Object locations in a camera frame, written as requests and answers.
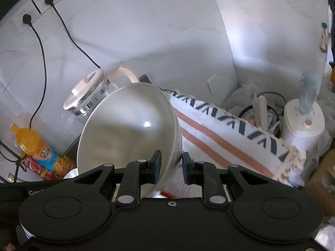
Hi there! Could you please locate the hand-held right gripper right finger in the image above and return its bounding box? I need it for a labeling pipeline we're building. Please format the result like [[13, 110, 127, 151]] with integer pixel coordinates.
[[182, 152, 265, 206]]

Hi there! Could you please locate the white plastic stick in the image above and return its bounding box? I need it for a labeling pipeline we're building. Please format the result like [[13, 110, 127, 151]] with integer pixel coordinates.
[[253, 94, 269, 131]]

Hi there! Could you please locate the orange striped chevron cloth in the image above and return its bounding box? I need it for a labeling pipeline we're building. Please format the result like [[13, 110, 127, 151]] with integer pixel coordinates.
[[162, 89, 307, 186]]

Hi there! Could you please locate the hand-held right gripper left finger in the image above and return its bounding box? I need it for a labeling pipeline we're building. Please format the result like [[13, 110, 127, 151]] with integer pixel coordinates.
[[75, 150, 163, 206]]

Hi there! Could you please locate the brown cardboard box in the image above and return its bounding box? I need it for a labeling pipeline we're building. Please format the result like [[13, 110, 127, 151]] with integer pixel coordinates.
[[306, 149, 335, 204]]

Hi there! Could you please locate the white wall socket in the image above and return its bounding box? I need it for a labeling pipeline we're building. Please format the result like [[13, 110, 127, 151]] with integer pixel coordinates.
[[31, 0, 63, 15], [12, 10, 40, 33]]

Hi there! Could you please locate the white cylindrical container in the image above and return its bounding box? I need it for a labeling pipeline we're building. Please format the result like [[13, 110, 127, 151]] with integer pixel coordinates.
[[283, 99, 326, 149]]

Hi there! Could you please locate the pale blue plastic object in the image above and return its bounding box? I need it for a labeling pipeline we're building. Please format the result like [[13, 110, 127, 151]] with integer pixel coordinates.
[[298, 70, 321, 115]]

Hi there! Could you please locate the white plastic bag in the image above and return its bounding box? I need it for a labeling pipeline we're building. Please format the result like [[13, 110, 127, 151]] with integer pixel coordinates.
[[222, 81, 262, 115]]

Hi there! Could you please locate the black wire rack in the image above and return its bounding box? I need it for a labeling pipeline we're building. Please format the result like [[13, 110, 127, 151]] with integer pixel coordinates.
[[0, 140, 27, 183]]

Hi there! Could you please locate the large white bowl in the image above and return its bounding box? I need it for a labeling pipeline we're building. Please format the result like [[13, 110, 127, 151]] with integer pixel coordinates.
[[77, 83, 183, 198]]

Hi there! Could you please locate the orange juice bottle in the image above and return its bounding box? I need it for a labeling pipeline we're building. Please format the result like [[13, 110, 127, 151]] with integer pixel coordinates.
[[10, 124, 76, 179]]

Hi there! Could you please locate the glass kettle with cream lid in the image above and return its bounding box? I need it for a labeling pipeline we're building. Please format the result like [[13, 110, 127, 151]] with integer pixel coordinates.
[[63, 67, 140, 117]]

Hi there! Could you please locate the red label drink bottle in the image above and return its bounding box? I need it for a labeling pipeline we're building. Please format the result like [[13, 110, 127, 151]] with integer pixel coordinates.
[[20, 155, 64, 181]]

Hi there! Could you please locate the white plastic bracket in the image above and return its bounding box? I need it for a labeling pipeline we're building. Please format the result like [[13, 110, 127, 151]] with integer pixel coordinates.
[[207, 74, 223, 93]]

